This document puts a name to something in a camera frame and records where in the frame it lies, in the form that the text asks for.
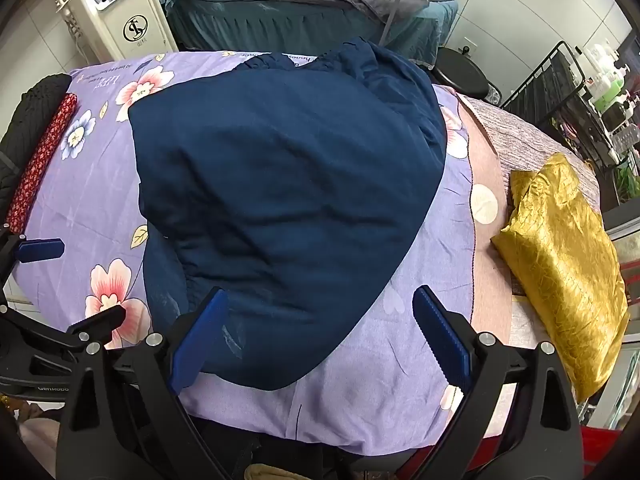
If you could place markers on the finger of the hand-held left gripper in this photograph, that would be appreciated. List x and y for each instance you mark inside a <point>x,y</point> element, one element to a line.
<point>100,317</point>
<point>40,250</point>

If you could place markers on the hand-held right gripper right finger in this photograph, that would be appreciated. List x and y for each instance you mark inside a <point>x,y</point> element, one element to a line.
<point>440,345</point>

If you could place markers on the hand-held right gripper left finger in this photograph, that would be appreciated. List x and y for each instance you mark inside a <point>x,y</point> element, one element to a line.
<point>200,340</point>

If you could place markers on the navy blue jacket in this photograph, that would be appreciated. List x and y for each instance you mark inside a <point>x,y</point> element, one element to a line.
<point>280,185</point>

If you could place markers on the purple floral bed sheet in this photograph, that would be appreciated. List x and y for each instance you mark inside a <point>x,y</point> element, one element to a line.
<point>400,360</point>

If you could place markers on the red patterned cloth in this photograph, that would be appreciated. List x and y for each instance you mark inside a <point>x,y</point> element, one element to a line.
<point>45,155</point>

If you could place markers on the pink dotted sheet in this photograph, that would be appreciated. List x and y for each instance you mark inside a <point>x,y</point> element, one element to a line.
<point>487,260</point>

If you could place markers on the gold satin cloth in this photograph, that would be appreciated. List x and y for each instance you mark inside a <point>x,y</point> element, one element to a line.
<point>565,270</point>

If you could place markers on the black knitted cloth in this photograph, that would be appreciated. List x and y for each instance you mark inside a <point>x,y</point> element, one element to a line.
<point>35,95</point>

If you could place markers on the red fabric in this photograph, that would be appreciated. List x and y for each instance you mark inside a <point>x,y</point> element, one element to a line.
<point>600,450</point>

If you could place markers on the mauve textured mattress pad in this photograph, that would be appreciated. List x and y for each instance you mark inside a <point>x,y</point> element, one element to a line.
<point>525,140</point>

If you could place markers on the beige machine on stand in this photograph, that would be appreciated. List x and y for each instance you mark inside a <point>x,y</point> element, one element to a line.
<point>130,30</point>

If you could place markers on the green plant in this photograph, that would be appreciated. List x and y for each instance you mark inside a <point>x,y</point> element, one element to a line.
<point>627,180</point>

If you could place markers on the black round stool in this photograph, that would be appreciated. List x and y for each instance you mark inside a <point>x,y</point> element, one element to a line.
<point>460,70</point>

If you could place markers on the black metal rack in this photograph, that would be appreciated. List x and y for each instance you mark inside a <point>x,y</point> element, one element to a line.
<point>545,90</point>

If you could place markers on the green liquid bottle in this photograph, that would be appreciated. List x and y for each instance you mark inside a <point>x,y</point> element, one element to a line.
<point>610,95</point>

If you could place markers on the white bottle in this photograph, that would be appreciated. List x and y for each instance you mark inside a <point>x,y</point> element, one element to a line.
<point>600,57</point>

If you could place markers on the teal skirted bed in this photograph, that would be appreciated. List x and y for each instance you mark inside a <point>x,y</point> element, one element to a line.
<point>300,25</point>

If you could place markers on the clear stand pole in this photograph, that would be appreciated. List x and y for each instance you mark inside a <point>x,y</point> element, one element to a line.
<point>397,5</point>

